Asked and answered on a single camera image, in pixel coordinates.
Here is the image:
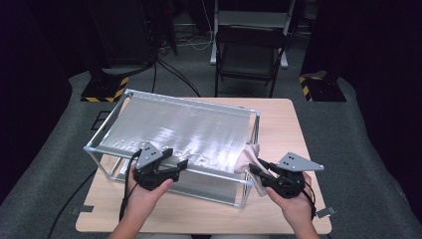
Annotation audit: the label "white floor cable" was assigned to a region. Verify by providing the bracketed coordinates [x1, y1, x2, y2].
[183, 0, 214, 52]

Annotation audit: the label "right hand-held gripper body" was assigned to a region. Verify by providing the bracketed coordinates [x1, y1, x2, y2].
[261, 151, 325, 200]

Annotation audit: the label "left hand-held gripper black cable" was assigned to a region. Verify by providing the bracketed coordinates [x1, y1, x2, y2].
[117, 148, 144, 223]

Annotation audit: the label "thick black cable beside table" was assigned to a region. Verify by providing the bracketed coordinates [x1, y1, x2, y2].
[47, 169, 98, 239]

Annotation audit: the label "dark cabinet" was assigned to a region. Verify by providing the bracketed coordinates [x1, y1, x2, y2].
[85, 0, 157, 68]

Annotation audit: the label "person's right hand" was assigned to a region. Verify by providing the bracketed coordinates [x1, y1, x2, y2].
[266, 172, 315, 231]

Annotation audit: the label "hand-held gripper black cable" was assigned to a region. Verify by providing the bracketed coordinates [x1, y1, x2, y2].
[117, 148, 144, 223]
[303, 180, 318, 222]

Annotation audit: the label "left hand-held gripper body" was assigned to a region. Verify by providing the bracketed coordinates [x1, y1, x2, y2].
[132, 141, 182, 192]

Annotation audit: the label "two-tier silver metal shelf rack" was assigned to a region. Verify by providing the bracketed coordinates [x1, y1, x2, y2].
[83, 88, 262, 209]

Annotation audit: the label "black floor cables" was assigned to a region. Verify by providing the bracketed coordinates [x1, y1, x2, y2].
[150, 49, 202, 99]

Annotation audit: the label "grey tape strip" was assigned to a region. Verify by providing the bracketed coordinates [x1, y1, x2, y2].
[315, 205, 337, 219]
[71, 205, 96, 215]

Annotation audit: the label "person's left hand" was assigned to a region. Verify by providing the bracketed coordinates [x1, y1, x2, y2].
[126, 164, 174, 221]

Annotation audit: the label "right hand-held gripper black cable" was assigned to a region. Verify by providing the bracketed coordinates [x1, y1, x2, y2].
[303, 180, 318, 222]

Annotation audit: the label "black yellow-striped stand base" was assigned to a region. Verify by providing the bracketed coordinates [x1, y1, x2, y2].
[298, 71, 348, 104]
[80, 68, 130, 104]

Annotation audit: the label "black folding chair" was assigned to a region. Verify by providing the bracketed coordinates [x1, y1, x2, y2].
[214, 25, 290, 99]

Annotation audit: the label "beige quilted cloth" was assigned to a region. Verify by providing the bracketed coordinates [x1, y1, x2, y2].
[233, 142, 272, 198]

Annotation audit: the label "person's light trousers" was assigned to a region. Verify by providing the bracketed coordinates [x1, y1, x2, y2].
[133, 233, 271, 239]

